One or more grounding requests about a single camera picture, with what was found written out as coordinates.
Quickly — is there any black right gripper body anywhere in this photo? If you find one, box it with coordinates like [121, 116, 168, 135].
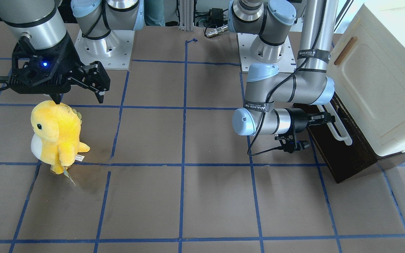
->
[7, 33, 85, 95]

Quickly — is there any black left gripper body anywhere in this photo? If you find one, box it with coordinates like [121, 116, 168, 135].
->
[288, 108, 311, 135]

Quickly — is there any dark wooden drawer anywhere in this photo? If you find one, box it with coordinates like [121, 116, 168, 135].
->
[294, 95, 405, 183]

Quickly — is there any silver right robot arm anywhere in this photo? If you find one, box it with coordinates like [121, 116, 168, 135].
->
[0, 0, 144, 104]

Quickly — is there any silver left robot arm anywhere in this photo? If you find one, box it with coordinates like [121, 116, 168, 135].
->
[228, 0, 339, 136]

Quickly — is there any yellow plush dinosaur toy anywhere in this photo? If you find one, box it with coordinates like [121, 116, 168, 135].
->
[30, 100, 90, 179]

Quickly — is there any cream plastic cabinet box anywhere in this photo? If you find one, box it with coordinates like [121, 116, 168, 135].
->
[328, 0, 405, 156]

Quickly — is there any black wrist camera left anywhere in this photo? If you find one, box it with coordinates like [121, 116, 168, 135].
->
[275, 136, 310, 154]

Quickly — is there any aluminium frame post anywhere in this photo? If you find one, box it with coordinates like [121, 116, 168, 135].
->
[178, 0, 194, 32]

